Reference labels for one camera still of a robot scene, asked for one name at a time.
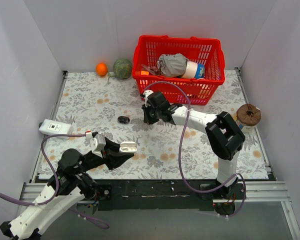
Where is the white earbud charging case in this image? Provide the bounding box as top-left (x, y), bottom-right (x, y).
top-left (119, 141), bottom-right (137, 154)

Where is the black earbud charging case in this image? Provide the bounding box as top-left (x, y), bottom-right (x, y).
top-left (117, 116), bottom-right (130, 124)

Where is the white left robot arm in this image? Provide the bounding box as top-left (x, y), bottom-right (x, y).
top-left (0, 138), bottom-right (137, 240)

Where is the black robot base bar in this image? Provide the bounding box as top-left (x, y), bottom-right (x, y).
top-left (77, 179), bottom-right (234, 215)

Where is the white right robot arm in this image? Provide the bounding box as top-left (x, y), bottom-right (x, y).
top-left (140, 90), bottom-right (246, 199)

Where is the orange item in basket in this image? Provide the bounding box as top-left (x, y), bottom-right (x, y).
top-left (138, 70), bottom-right (149, 76)

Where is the grey crumpled bag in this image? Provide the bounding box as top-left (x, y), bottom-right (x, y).
top-left (156, 53), bottom-right (189, 78)

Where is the green melon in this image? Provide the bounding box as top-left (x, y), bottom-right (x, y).
top-left (113, 58), bottom-right (133, 80)

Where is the pink blue cup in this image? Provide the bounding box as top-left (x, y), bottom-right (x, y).
top-left (181, 61), bottom-right (206, 79)

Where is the white rectangular device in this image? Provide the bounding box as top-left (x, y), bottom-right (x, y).
top-left (39, 119), bottom-right (74, 136)

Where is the red plastic shopping basket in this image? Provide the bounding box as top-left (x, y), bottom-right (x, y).
top-left (132, 35), bottom-right (225, 106)

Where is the orange fruit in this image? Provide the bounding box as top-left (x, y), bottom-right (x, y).
top-left (95, 62), bottom-right (108, 77)

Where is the jar with brown lid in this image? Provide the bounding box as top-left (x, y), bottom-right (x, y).
top-left (234, 103), bottom-right (262, 133)

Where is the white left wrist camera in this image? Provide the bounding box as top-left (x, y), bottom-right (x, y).
top-left (85, 131), bottom-right (106, 158)

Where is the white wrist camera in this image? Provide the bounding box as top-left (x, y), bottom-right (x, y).
top-left (85, 131), bottom-right (106, 158)
top-left (140, 89), bottom-right (154, 107)

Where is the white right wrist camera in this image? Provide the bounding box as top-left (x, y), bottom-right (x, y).
top-left (140, 89), bottom-right (154, 107)

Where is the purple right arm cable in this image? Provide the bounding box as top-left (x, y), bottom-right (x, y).
top-left (143, 81), bottom-right (247, 218)

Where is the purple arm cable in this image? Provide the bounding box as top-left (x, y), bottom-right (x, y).
top-left (0, 132), bottom-right (111, 230)
top-left (143, 81), bottom-right (247, 218)

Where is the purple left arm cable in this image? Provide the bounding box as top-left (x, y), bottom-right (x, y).
top-left (0, 132), bottom-right (111, 230)

